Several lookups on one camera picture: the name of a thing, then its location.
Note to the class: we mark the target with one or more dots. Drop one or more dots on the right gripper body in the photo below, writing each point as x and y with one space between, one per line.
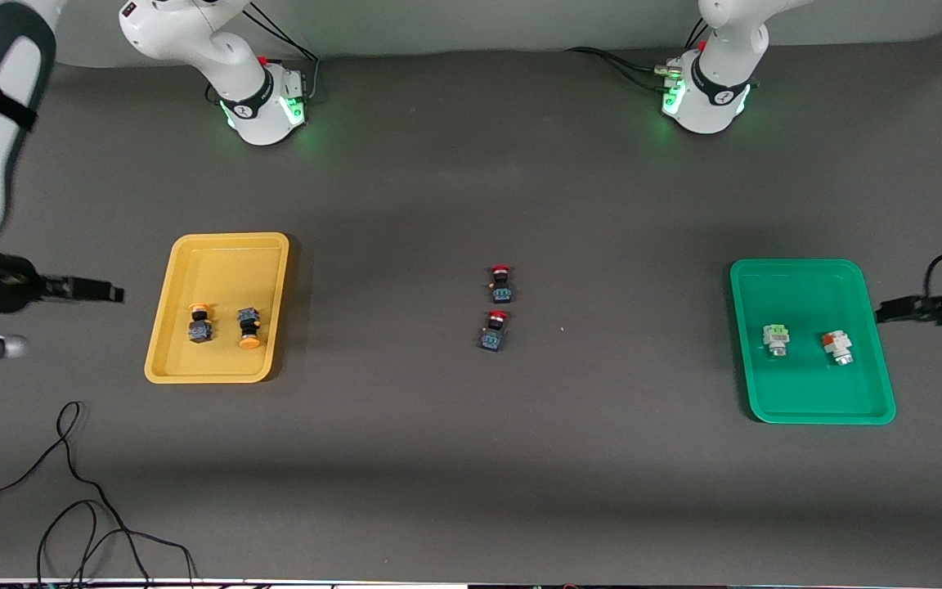
13 281

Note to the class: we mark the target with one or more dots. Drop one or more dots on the white push button orange mark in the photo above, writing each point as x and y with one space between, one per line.
837 347

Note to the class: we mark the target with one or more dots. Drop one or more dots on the yellow push button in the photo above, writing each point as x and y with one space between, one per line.
200 324
249 327

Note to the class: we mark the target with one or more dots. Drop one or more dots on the green push button white body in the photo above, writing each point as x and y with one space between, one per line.
776 339

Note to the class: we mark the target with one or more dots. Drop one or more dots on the green plastic tray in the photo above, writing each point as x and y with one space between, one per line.
811 384

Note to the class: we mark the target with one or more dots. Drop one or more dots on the yellow plastic tray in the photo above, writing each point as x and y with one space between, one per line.
219 270

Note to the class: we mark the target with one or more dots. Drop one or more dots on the red push button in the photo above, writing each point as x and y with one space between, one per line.
494 330
501 283

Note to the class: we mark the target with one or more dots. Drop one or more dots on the dark grey table mat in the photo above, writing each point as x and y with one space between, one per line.
471 491

